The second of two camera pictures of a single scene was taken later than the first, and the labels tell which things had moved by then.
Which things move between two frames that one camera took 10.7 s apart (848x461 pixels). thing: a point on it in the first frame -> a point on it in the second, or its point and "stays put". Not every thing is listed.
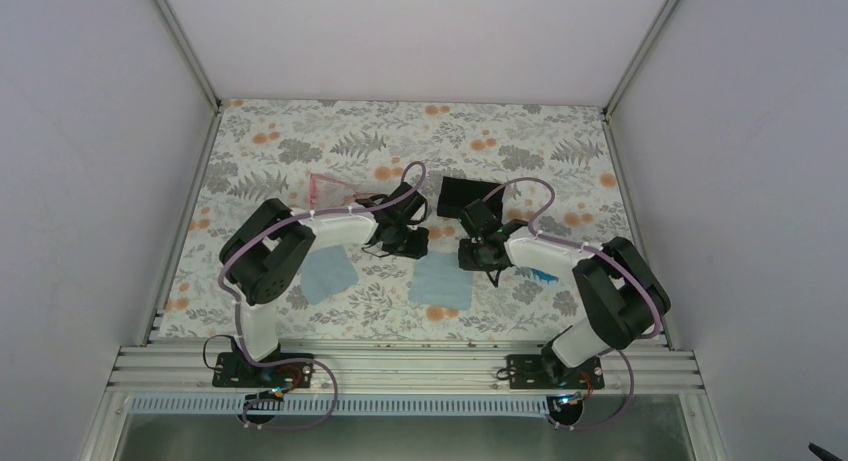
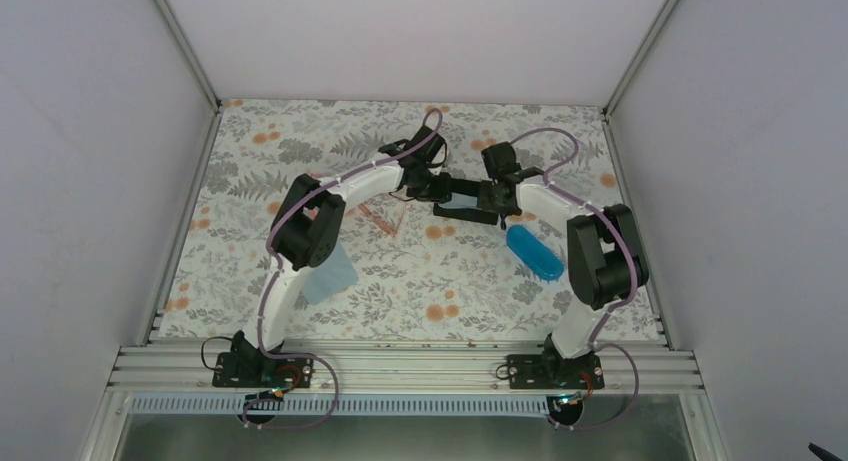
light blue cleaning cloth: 439,280 -> 461,201
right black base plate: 531,372 stays put
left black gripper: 418,250 -> 439,195
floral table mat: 565,169 stays put
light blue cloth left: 326,271 stays put
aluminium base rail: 185,370 stays put
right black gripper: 466,263 -> 485,202
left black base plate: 234,370 stays put
